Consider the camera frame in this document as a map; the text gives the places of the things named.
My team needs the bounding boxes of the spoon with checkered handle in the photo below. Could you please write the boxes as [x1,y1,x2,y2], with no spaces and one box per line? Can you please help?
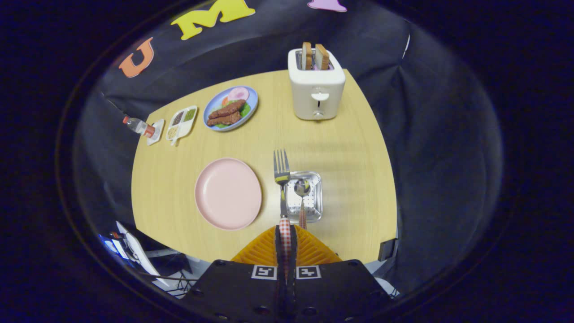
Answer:
[294,179,311,230]

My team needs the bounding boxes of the black cables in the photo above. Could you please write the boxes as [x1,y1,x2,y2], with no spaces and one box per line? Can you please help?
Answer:
[139,268,199,293]

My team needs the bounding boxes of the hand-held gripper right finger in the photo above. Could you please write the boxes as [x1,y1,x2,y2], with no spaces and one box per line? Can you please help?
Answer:
[287,224,393,323]

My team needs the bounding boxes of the fork with checkered handle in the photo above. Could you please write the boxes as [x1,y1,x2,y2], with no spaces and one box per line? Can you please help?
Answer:
[274,149,292,274]

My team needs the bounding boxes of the blue plate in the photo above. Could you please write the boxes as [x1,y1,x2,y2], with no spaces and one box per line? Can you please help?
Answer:
[203,86,259,132]

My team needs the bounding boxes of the clear bottle with red label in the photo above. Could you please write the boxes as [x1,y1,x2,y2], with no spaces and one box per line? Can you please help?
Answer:
[122,116,156,138]

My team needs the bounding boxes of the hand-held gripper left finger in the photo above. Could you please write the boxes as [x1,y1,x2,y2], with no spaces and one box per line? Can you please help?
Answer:
[182,224,286,323]

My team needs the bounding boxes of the black backdrop cloth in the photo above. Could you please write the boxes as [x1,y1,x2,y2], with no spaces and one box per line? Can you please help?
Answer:
[74,0,503,294]

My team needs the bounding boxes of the white square coaster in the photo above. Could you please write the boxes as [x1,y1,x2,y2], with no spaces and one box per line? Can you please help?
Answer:
[147,119,165,146]

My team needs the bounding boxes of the brown sausage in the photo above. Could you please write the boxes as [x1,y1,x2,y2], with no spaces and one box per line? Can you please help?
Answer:
[209,100,246,120]
[207,112,241,127]

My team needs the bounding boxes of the white toaster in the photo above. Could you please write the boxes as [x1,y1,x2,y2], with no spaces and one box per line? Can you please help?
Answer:
[288,48,346,121]

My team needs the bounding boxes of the blue lit device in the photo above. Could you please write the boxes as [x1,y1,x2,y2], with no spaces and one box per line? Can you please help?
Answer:
[100,231,129,262]

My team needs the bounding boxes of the metal wire basket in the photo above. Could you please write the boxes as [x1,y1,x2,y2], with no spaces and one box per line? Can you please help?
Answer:
[283,170,323,223]

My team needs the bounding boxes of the white board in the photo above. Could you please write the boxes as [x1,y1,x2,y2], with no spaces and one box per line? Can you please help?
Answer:
[116,221,160,277]

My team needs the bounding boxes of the green lettuce leaf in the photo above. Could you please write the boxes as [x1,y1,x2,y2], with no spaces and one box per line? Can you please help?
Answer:
[215,101,252,130]

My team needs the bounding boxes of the pink plate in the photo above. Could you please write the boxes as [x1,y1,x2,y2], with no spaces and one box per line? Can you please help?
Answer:
[194,157,262,231]

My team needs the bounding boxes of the white divided condiment tray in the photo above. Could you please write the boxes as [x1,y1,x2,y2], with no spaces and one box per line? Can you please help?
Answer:
[165,105,198,146]

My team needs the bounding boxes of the grey metal bracket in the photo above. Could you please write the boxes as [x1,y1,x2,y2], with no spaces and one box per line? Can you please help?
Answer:
[378,239,398,262]

